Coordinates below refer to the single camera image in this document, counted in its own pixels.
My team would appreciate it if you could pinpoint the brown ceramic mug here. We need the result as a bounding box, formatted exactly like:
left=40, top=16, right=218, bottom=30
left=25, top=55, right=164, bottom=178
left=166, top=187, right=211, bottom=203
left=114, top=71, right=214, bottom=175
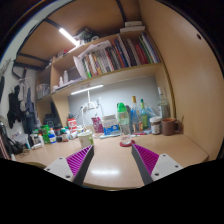
left=162, top=118, right=181, bottom=136

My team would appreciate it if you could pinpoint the ceiling light strip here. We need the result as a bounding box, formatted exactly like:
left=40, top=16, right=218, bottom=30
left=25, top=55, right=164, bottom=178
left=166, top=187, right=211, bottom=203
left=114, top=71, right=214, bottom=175
left=59, top=28, right=78, bottom=47

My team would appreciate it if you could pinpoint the clear glass bottle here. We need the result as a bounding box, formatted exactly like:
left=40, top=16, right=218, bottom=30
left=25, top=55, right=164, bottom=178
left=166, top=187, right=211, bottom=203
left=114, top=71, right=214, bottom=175
left=158, top=88, right=170, bottom=119

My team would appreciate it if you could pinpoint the pink snack bag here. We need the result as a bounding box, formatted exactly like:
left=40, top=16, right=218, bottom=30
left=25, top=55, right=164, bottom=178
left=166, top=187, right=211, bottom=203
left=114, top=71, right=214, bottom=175
left=92, top=117, right=104, bottom=133

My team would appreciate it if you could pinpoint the red white canister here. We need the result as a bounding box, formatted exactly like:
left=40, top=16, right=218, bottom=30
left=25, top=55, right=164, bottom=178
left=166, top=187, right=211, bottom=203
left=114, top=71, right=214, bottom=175
left=67, top=118, right=77, bottom=133

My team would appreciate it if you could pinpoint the white ceramic cup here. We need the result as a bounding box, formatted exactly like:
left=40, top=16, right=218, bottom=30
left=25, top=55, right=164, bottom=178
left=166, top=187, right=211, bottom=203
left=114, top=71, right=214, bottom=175
left=78, top=131, right=94, bottom=148

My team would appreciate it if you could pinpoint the white desk lamp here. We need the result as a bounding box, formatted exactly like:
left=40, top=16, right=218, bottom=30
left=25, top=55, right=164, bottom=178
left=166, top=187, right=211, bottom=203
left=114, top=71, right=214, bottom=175
left=71, top=84, right=103, bottom=110

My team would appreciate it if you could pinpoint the white blue small bottle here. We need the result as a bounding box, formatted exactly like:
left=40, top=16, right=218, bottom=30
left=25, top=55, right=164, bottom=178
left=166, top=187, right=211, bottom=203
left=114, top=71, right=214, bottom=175
left=48, top=128, right=56, bottom=144

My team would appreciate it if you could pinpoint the green container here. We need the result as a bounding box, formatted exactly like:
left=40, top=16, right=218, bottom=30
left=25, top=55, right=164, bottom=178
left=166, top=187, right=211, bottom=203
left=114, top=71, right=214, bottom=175
left=41, top=125, right=50, bottom=144

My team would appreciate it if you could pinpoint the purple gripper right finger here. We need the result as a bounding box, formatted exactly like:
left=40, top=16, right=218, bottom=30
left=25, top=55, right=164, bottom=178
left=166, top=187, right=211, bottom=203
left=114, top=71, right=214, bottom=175
left=132, top=144, right=182, bottom=185

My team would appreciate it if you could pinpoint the white blue carton box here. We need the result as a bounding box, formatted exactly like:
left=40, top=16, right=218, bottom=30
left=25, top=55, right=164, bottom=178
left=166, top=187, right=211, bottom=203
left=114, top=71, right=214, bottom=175
left=102, top=115, right=119, bottom=135

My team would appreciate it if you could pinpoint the green cap plastic bottle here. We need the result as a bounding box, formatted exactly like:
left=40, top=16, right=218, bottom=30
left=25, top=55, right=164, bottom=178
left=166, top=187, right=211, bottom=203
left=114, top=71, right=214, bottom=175
left=117, top=103, right=129, bottom=135

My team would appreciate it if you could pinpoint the green glass bottle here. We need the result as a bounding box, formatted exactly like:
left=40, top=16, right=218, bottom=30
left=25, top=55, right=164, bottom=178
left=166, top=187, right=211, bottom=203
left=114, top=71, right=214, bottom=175
left=140, top=99, right=149, bottom=129

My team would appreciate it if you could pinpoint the clear drinking glass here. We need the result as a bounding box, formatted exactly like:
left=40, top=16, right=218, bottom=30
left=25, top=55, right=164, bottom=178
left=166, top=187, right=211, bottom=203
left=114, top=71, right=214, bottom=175
left=121, top=124, right=131, bottom=145

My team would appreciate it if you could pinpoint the row of books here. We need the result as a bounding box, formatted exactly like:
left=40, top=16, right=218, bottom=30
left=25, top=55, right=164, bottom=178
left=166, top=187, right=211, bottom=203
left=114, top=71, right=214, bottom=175
left=73, top=32, right=160, bottom=79

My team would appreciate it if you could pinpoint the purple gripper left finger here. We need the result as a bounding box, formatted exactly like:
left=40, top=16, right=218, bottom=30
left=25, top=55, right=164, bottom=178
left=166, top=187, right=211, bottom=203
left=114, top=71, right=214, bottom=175
left=45, top=145, right=94, bottom=186

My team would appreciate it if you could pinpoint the blue glass bottle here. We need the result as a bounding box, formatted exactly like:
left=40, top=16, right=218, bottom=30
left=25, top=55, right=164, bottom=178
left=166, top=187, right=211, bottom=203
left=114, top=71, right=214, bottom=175
left=131, top=96, right=141, bottom=133

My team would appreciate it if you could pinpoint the red round coaster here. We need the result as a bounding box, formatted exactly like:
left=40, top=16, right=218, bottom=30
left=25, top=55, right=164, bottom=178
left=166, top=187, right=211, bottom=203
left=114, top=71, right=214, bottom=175
left=119, top=140, right=135, bottom=147

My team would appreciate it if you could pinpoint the dark jar white lid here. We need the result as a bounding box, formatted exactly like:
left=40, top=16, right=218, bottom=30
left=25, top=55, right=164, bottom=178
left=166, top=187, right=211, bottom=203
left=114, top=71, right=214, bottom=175
left=150, top=116, right=161, bottom=135

